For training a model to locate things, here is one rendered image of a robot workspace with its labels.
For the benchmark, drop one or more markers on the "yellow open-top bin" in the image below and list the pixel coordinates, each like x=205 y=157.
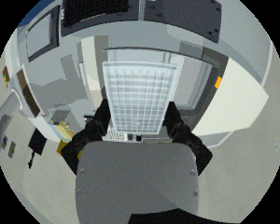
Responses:
x=61 y=145

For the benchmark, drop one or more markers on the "blue open bin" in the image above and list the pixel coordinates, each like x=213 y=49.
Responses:
x=34 y=11

